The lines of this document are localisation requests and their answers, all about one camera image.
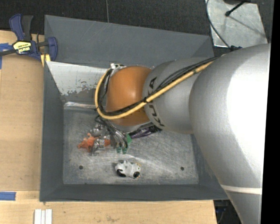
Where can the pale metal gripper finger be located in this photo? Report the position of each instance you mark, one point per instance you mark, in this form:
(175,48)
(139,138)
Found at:
(99,144)
(97,131)

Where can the orange toy animal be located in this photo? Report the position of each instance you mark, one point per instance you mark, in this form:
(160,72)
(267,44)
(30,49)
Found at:
(87,143)

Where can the white and black toy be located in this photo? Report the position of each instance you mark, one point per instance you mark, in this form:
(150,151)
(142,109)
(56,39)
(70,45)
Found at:
(127,168)

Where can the grey metal bin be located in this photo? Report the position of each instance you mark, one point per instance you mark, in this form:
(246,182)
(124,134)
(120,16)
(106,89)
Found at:
(160,157)

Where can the pale wood flat board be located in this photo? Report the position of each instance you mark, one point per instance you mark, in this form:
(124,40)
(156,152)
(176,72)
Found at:
(18,125)

